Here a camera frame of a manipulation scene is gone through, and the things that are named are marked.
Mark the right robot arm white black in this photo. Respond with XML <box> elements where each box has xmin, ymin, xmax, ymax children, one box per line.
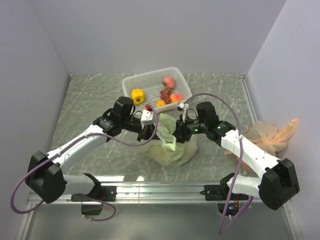
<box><xmin>173</xmin><ymin>101</ymin><xmax>300</xmax><ymax>210</ymax></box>

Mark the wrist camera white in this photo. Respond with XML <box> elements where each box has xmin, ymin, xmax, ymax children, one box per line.
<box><xmin>176</xmin><ymin>101</ymin><xmax>189</xmax><ymax>121</ymax></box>
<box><xmin>140</xmin><ymin>103</ymin><xmax>155</xmax><ymax>127</ymax></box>

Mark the yellow bell pepper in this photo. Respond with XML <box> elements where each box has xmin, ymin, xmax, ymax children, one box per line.
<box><xmin>131</xmin><ymin>88</ymin><xmax>145</xmax><ymax>105</ymax></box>

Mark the pink peach back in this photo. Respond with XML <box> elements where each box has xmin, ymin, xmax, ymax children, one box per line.
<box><xmin>163</xmin><ymin>76</ymin><xmax>176</xmax><ymax>89</ymax></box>

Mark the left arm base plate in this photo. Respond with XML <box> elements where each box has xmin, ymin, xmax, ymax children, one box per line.
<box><xmin>70</xmin><ymin>185</ymin><xmax>117</xmax><ymax>221</ymax></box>

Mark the small orange fruit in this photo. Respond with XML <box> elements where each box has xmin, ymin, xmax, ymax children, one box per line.
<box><xmin>155</xmin><ymin>99</ymin><xmax>166</xmax><ymax>107</ymax></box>

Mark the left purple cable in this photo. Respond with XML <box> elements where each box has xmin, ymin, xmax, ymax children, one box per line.
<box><xmin>10</xmin><ymin>104</ymin><xmax>158</xmax><ymax>222</ymax></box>

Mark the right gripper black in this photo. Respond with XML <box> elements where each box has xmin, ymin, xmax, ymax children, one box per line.
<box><xmin>168</xmin><ymin>114</ymin><xmax>208</xmax><ymax>144</ymax></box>

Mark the red grape bunch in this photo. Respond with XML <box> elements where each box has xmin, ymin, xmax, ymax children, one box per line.
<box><xmin>160</xmin><ymin>86</ymin><xmax>172</xmax><ymax>104</ymax></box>

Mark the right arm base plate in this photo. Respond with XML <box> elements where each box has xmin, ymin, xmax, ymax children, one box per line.
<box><xmin>200</xmin><ymin>184</ymin><xmax>249</xmax><ymax>217</ymax></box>

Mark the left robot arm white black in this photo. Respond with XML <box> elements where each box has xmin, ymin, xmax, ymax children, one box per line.
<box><xmin>25</xmin><ymin>96</ymin><xmax>158</xmax><ymax>204</ymax></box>

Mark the orange plastic bag with fruit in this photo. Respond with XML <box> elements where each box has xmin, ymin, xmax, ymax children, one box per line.
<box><xmin>224</xmin><ymin>117</ymin><xmax>300</xmax><ymax>173</ymax></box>

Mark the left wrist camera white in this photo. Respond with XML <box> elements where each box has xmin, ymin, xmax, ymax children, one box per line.
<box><xmin>140</xmin><ymin>103</ymin><xmax>155</xmax><ymax>127</ymax></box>

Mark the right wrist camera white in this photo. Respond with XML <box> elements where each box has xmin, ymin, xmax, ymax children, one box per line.
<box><xmin>176</xmin><ymin>101</ymin><xmax>189</xmax><ymax>121</ymax></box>

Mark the light green plastic bag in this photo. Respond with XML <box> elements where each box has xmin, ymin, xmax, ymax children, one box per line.
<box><xmin>138</xmin><ymin>113</ymin><xmax>198</xmax><ymax>168</ymax></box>

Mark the white plastic basket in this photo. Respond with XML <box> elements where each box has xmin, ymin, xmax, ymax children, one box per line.
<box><xmin>122</xmin><ymin>67</ymin><xmax>192</xmax><ymax>113</ymax></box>

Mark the orange peach front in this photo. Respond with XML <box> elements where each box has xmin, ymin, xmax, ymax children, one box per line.
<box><xmin>170</xmin><ymin>93</ymin><xmax>184</xmax><ymax>103</ymax></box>

